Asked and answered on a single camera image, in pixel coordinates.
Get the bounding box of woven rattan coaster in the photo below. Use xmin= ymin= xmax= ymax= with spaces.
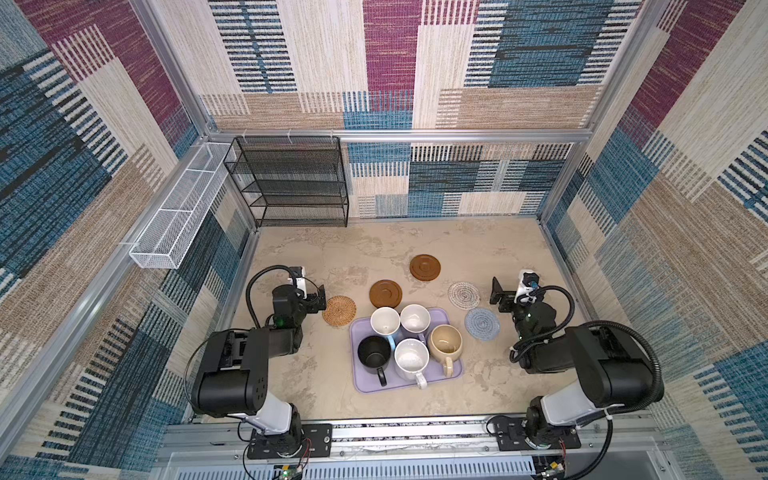
xmin=322 ymin=295 xmax=357 ymax=328

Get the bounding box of blue grey woven coaster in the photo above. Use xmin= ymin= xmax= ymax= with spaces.
xmin=464 ymin=308 xmax=501 ymax=342

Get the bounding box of white multicolour woven coaster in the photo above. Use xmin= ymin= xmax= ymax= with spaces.
xmin=448 ymin=281 xmax=480 ymax=311

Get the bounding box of small brown wooden coaster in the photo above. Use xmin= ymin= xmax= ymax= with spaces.
xmin=369 ymin=279 xmax=402 ymax=308

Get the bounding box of light blue mug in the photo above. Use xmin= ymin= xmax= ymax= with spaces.
xmin=370 ymin=307 xmax=401 ymax=351

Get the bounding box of large brown wooden coaster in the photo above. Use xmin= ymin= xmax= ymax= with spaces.
xmin=409 ymin=254 xmax=441 ymax=282

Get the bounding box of lavender mug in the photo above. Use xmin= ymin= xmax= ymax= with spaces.
xmin=400 ymin=304 xmax=431 ymax=335

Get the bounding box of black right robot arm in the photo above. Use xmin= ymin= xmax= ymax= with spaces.
xmin=489 ymin=270 xmax=664 ymax=449

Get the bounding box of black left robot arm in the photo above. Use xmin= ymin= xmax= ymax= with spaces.
xmin=190 ymin=284 xmax=326 ymax=458

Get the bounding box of beige mug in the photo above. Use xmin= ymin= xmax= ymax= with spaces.
xmin=427 ymin=324 xmax=463 ymax=378

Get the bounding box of black mug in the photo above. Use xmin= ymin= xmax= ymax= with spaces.
xmin=357 ymin=335 xmax=392 ymax=387

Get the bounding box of lavender plastic tray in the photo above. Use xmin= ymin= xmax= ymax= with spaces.
xmin=349 ymin=318 xmax=463 ymax=394

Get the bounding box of white mug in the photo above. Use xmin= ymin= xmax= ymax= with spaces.
xmin=394 ymin=338 xmax=430 ymax=389

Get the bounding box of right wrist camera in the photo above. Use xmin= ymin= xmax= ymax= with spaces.
xmin=515 ymin=269 xmax=540 ymax=305

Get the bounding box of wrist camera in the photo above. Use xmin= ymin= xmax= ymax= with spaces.
xmin=290 ymin=266 xmax=307 ymax=298
xmin=515 ymin=269 xmax=540 ymax=305

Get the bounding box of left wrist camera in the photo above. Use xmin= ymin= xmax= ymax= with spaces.
xmin=290 ymin=266 xmax=307 ymax=298

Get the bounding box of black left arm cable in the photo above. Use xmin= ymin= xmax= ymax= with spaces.
xmin=244 ymin=264 xmax=301 ymax=330

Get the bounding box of black wire mesh shelf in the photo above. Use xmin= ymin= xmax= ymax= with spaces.
xmin=224 ymin=136 xmax=350 ymax=228

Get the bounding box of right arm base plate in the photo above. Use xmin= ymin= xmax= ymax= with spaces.
xmin=486 ymin=415 xmax=582 ymax=451

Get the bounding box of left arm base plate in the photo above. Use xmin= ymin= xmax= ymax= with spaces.
xmin=245 ymin=423 xmax=333 ymax=460

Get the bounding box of white wire mesh basket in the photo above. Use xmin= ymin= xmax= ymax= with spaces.
xmin=130 ymin=143 xmax=229 ymax=270

